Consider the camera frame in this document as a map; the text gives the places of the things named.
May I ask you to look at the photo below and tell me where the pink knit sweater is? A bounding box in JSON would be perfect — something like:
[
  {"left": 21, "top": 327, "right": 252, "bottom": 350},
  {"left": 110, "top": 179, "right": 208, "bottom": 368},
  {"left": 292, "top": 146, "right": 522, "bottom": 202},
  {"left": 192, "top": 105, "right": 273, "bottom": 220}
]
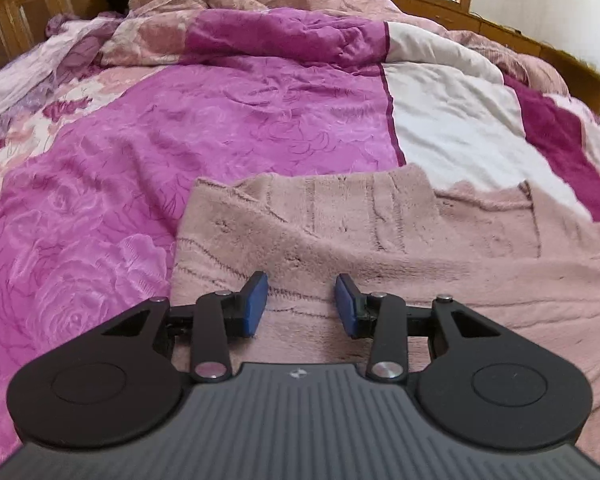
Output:
[{"left": 170, "top": 164, "right": 600, "bottom": 463}]

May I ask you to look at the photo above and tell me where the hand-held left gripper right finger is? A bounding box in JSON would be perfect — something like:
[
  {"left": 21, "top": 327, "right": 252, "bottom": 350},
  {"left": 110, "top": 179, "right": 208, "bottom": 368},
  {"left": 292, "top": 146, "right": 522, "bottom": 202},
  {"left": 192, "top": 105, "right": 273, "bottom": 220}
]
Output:
[{"left": 334, "top": 273, "right": 503, "bottom": 385}]

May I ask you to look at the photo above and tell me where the purple and white patchwork quilt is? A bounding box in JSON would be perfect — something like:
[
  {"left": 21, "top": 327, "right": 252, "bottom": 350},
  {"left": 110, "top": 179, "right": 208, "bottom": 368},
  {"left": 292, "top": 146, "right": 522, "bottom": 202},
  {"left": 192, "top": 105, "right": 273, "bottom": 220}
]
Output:
[{"left": 0, "top": 7, "right": 600, "bottom": 461}]

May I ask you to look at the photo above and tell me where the carved wooden headboard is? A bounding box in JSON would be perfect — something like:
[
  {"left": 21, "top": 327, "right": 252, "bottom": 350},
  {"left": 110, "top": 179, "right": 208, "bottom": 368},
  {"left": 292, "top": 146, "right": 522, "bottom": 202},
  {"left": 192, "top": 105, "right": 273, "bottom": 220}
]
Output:
[{"left": 0, "top": 0, "right": 148, "bottom": 78}]

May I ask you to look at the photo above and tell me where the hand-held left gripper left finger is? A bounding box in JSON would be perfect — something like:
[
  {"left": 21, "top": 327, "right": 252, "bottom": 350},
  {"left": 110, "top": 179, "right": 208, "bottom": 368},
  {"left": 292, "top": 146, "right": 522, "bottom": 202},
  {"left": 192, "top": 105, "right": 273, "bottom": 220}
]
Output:
[{"left": 100, "top": 271, "right": 270, "bottom": 383}]

